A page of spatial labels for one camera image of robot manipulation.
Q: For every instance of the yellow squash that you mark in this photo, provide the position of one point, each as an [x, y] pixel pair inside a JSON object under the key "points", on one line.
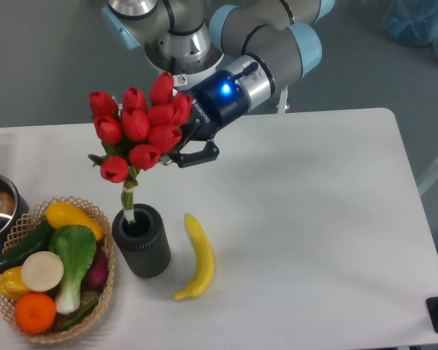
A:
{"points": [[61, 214]]}

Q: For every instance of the dark green cucumber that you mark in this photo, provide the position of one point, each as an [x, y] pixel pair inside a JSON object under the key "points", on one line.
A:
{"points": [[36, 241]]}

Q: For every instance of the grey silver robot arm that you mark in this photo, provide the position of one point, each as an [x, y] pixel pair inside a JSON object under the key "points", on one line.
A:
{"points": [[229, 64]]}

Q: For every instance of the blue plastic bag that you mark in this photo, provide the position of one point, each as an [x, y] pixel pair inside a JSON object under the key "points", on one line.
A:
{"points": [[413, 23]]}

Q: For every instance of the dark grey ribbed vase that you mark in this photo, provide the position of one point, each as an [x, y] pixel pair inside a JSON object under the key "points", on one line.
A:
{"points": [[144, 243]]}

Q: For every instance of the orange fruit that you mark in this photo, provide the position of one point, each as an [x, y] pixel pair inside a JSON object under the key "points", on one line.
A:
{"points": [[35, 313]]}

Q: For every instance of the green bok choy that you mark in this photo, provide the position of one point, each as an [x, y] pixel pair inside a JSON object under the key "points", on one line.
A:
{"points": [[76, 247]]}

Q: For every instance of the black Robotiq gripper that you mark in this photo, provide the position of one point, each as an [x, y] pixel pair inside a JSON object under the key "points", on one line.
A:
{"points": [[217, 101]]}

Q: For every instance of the yellow plastic banana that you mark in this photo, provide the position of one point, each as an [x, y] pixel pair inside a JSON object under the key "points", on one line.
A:
{"points": [[205, 263]]}

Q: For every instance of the red tulip bouquet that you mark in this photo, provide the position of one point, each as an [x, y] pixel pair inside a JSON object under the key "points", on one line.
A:
{"points": [[137, 132]]}

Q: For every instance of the purple eggplant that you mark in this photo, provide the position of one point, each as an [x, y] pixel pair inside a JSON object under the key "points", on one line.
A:
{"points": [[98, 272]]}

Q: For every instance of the green chili pepper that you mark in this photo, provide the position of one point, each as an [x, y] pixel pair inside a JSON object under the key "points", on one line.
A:
{"points": [[78, 317]]}

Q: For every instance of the yellow bell pepper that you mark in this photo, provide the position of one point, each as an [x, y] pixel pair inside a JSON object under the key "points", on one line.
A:
{"points": [[12, 285]]}

